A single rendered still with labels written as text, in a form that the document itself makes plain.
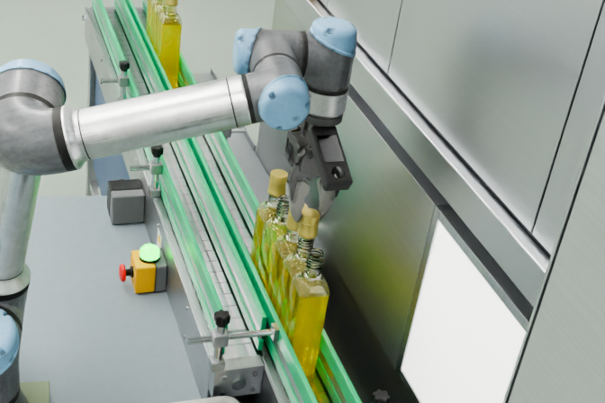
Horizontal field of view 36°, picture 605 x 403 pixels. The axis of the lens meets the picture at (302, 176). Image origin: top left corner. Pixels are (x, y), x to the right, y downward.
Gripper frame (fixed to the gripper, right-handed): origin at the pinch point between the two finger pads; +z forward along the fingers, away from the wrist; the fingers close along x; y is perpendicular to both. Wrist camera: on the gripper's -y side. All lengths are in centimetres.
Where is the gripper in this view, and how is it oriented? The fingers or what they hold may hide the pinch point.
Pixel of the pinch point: (310, 217)
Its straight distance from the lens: 163.7
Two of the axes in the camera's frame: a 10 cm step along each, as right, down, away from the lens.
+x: -9.3, 0.6, -3.5
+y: -3.3, -5.1, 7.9
